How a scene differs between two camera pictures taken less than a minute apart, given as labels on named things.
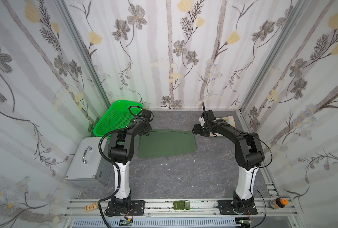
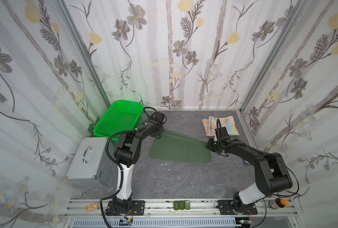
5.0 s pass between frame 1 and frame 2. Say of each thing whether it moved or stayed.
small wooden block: stayed
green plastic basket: stayed
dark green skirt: moved
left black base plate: stayed
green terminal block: stayed
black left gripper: moved
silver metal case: stayed
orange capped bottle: stayed
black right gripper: moved
